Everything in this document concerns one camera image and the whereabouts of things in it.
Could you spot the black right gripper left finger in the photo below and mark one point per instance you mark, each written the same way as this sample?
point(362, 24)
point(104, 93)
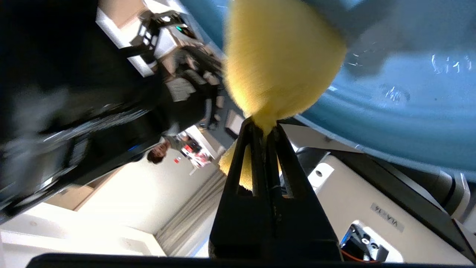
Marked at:
point(238, 223)

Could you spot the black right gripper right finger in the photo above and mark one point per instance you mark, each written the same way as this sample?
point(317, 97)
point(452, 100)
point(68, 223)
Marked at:
point(305, 223)

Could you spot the blue plate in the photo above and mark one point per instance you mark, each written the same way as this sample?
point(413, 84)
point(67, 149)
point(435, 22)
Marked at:
point(409, 111)

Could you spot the yellow sponge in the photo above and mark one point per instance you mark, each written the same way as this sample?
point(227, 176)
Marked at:
point(282, 56)

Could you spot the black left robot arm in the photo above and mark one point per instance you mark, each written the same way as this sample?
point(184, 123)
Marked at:
point(55, 93)

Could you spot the grey curtain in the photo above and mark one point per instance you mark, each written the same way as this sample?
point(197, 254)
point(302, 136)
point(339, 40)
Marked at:
point(193, 216)

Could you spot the person in grey clothes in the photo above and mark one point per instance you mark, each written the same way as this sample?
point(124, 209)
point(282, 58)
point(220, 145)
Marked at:
point(186, 93)

